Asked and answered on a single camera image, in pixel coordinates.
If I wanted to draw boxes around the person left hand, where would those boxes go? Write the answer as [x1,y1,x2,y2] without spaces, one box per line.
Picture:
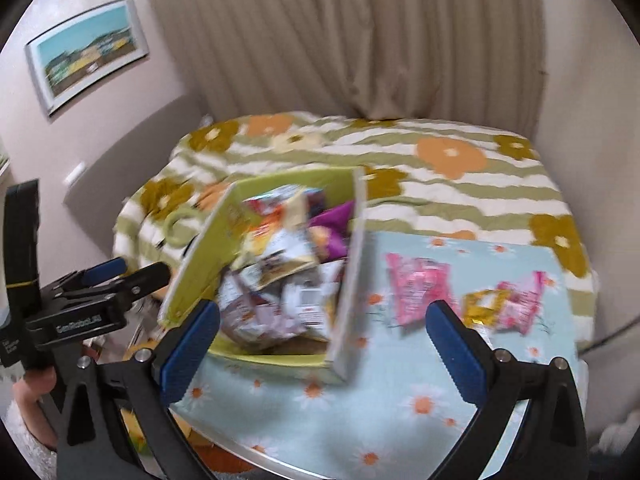
[13,367,58,451]

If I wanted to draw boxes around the blue daisy tablecloth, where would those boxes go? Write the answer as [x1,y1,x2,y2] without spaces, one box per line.
[176,232,576,479]

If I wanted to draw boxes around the white red snack bag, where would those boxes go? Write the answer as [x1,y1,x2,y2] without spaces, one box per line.
[218,259,345,351]

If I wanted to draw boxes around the white wall switch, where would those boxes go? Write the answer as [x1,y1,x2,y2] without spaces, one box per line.
[63,162,86,188]

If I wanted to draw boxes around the black cable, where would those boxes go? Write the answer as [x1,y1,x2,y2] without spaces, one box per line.
[581,311,640,354]

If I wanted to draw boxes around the purple chip bag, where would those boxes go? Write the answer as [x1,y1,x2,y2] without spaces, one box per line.
[308,200,355,262]

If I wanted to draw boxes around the gold snack pack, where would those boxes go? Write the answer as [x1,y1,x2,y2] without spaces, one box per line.
[462,289,509,328]

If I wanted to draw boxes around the framed houses picture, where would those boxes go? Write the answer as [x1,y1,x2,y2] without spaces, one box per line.
[25,0,149,117]

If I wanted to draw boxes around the beige curtain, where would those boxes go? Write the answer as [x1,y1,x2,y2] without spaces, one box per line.
[150,0,544,136]

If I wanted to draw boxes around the pink striped snack pack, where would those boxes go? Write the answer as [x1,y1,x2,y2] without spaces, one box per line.
[385,252,460,327]

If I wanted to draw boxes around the small pink snack pack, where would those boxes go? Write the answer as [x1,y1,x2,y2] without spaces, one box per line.
[496,271,546,336]

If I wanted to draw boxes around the green cardboard box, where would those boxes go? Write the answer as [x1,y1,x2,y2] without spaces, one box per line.
[158,167,367,384]

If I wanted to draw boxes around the grey headboard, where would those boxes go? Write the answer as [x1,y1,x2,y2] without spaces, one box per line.
[63,96,204,256]

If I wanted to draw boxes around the floral striped quilt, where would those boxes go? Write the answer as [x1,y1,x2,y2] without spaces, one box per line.
[113,112,597,344]

